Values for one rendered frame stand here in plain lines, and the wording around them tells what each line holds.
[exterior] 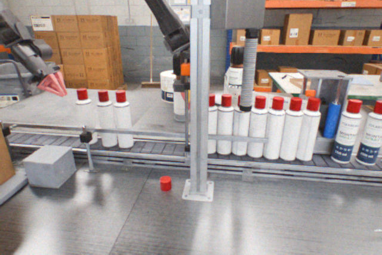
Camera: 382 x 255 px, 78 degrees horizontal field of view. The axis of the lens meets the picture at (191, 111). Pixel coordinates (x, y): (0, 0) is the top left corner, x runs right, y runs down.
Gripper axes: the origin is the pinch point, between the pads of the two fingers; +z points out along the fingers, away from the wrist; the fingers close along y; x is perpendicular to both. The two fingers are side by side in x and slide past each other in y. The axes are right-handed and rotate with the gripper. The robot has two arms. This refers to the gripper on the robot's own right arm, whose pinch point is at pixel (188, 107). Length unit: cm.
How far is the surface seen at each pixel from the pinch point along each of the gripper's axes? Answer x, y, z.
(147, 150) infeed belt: 8.8, 13.0, 13.6
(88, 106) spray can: 6.6, 34.1, -1.0
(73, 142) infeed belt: 6.1, 42.4, 14.2
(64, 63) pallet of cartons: -277, 240, 41
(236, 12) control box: 21.7, -13.1, -30.8
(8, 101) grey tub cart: -132, 210, 54
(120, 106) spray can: 8.6, 21.5, -2.3
